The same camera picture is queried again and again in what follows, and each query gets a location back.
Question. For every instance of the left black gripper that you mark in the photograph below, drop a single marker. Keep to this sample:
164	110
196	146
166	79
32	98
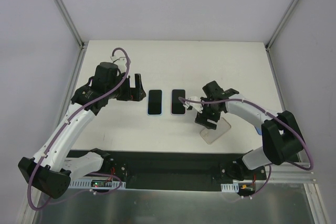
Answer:
128	91

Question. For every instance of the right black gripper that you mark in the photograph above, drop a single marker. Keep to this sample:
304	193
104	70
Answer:
208	115

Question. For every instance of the light blue phone case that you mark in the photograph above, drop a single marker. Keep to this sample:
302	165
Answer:
155	115

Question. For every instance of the clear translucent phone case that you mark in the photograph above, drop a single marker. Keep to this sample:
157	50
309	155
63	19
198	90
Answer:
210	136

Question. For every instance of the lavender phone case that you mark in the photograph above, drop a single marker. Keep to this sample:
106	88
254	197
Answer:
178	115

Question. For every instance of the dark blue phone case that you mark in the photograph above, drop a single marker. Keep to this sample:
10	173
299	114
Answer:
258	129

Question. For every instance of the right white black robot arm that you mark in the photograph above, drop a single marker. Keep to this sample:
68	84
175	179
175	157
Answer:
281	137

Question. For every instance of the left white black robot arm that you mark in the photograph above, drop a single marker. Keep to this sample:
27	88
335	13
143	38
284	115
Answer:
47	170

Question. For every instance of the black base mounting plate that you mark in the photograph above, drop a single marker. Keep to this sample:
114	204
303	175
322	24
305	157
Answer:
177	171

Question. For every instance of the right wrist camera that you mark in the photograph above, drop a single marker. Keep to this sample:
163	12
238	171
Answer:
193	102

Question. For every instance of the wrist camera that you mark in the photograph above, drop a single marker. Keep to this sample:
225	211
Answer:
193	102
121	62

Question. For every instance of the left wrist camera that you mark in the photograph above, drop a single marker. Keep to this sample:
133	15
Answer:
121	62

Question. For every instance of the right white slotted cable duct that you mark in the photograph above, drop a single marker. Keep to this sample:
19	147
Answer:
230	188

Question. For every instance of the white slotted cable duct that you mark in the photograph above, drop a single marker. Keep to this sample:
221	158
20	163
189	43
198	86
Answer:
230	188
87	183

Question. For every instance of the right aluminium frame post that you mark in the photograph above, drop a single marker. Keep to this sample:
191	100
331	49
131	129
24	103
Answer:
280	26

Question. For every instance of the aluminium frame post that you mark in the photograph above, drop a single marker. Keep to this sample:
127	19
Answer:
280	26
69	23

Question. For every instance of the left white slotted cable duct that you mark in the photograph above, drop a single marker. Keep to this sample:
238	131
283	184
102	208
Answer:
87	183

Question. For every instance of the horizontal aluminium extrusion rail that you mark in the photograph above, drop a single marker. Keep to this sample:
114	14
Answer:
285	173

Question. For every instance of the left aluminium frame post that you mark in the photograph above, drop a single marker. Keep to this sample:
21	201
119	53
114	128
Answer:
69	23

